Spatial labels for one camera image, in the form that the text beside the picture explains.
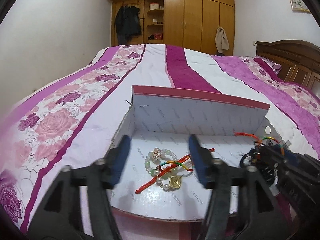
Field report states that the green bead bracelet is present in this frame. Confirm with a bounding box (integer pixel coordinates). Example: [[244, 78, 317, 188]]
[[144, 147, 179, 181]]

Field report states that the wooden wardrobe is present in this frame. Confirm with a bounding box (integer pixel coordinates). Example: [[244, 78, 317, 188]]
[[111, 0, 235, 56]]

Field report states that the black lace hair accessory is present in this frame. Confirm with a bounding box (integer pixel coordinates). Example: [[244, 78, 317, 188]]
[[239, 139, 276, 186]]

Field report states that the purple floral pillow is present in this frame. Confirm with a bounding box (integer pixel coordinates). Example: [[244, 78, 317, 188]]
[[254, 56, 282, 75]]

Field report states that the floral purple bedspread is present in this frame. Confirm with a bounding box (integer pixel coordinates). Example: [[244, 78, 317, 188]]
[[1, 44, 319, 234]]

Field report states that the red box on shelf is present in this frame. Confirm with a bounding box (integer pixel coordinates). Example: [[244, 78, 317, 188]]
[[154, 33, 163, 40]]

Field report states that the black hanging coat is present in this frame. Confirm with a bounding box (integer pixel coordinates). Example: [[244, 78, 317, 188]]
[[114, 5, 142, 45]]

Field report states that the beige hanging garment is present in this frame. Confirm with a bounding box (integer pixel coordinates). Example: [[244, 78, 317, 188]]
[[215, 27, 229, 54]]

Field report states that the framed wedding photo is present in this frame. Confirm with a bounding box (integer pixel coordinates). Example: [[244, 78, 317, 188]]
[[290, 0, 311, 14]]

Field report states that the white pot on shelf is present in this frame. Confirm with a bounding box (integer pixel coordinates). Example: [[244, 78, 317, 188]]
[[150, 2, 160, 10]]

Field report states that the dark wooden headboard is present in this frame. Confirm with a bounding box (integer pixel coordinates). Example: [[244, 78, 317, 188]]
[[255, 40, 320, 96]]

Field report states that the multicolour string bracelet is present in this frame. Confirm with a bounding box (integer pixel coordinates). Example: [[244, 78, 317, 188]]
[[159, 148, 216, 174]]

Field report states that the pink cardboard box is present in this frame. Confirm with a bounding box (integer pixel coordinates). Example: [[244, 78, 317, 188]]
[[110, 85, 281, 222]]

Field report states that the red string gold charm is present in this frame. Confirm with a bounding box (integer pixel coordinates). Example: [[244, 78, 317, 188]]
[[233, 132, 286, 156]]

